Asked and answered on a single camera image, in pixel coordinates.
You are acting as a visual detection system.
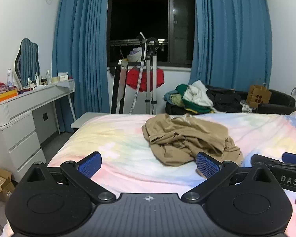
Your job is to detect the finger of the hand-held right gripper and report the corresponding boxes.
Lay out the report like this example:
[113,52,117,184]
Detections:
[282,152,296,165]
[251,154,296,171]

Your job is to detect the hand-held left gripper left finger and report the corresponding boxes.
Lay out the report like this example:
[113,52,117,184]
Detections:
[22,152,117,204]

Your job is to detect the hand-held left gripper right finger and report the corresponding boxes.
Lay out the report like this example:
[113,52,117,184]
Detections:
[181,152,277,203]

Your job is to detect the tan pants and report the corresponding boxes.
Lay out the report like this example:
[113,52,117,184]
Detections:
[142,114,244,173]

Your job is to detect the pastel tie-dye bedsheet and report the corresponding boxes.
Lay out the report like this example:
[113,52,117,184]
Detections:
[1,112,296,237]

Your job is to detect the grey bed bench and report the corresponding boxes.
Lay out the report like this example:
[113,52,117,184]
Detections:
[70,112,112,129]

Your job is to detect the black sofa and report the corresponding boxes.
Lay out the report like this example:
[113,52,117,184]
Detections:
[165,85,296,116]

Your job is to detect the brown paper bag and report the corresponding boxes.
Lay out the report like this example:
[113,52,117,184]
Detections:
[246,82,272,109]

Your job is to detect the black garment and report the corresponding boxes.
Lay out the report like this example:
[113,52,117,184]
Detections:
[206,85,243,113]

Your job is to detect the white garment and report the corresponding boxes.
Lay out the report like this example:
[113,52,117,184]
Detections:
[183,80,214,108]

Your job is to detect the white vanity desk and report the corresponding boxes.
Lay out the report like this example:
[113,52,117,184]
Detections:
[0,79,76,181]

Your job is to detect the green garment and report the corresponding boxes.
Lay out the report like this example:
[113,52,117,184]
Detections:
[175,84,213,114]

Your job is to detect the white tissue box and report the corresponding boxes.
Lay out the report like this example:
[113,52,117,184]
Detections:
[57,72,72,82]

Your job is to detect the cardboard box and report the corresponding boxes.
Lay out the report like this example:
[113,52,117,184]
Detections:
[0,166,16,203]

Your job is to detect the red garment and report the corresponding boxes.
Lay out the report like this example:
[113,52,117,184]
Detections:
[125,68,165,92]

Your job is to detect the garment steamer stand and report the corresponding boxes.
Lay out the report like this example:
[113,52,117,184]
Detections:
[138,32,164,115]

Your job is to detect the orange box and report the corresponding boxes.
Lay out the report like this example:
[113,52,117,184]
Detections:
[0,89,18,104]

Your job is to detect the blue curtain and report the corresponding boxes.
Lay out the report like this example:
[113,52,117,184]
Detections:
[189,0,273,92]
[52,0,112,133]

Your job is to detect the dark window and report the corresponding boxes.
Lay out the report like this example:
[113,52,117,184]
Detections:
[107,0,196,68]

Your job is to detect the wavy frame mirror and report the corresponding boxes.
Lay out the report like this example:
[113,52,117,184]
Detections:
[14,38,40,87]

